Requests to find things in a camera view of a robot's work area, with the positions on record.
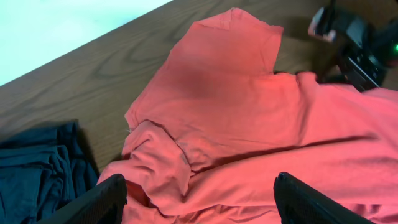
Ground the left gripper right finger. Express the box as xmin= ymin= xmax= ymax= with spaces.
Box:
xmin=273 ymin=172 xmax=372 ymax=224

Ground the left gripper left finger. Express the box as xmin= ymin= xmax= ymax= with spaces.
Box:
xmin=38 ymin=174 xmax=127 ymax=224

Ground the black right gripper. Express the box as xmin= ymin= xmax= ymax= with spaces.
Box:
xmin=323 ymin=6 xmax=387 ymax=92

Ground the red orange t-shirt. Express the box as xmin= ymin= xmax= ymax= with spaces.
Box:
xmin=100 ymin=8 xmax=397 ymax=223

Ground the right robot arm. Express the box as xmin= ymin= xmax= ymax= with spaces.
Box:
xmin=318 ymin=3 xmax=397 ymax=92

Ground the folded navy blue garment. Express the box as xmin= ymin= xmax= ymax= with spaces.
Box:
xmin=1 ymin=121 xmax=98 ymax=223

